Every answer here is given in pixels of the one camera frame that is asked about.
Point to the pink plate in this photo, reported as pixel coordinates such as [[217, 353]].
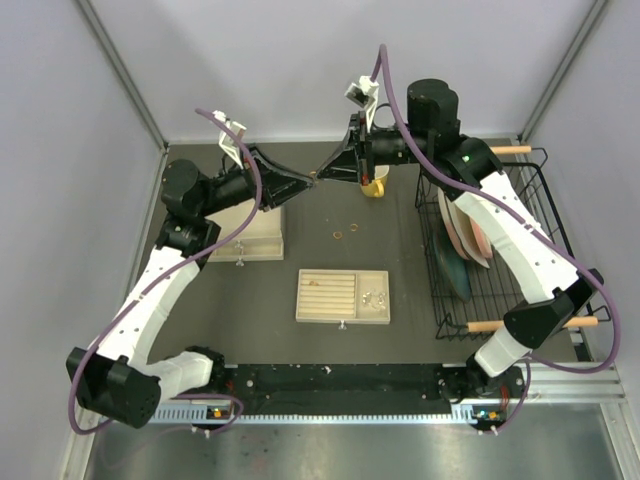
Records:
[[482, 240]]

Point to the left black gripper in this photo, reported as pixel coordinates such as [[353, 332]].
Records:
[[279, 183]]

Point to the yellow mug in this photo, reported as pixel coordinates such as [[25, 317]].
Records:
[[377, 187]]

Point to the silver jewelry pile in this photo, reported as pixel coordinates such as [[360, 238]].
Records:
[[376, 300]]

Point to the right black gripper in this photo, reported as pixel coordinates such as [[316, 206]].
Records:
[[349, 163]]

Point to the black wire dish rack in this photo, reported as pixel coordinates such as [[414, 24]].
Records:
[[493, 289]]

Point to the cream plate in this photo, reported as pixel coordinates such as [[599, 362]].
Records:
[[458, 228]]

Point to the dark teal plate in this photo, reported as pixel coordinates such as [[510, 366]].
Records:
[[452, 266]]

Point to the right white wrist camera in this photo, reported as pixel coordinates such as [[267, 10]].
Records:
[[365, 94]]

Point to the beige jewelry tray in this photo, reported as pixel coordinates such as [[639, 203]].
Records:
[[333, 296]]

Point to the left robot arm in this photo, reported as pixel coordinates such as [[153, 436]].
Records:
[[114, 377]]

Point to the grey cable duct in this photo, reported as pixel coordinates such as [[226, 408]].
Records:
[[202, 413]]

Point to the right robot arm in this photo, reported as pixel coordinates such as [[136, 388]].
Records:
[[474, 180]]

